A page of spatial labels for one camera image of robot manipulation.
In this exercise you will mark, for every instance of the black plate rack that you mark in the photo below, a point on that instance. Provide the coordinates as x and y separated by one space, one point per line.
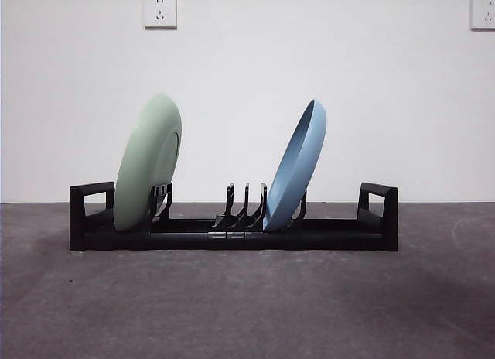
328 241

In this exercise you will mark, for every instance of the white wall socket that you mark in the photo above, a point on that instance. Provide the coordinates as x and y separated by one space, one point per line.
483 23
160 21

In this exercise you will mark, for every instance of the blue round plate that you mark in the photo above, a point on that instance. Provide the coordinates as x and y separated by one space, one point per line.
298 161

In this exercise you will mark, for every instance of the pale green round plate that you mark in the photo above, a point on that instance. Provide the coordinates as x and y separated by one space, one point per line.
143 161

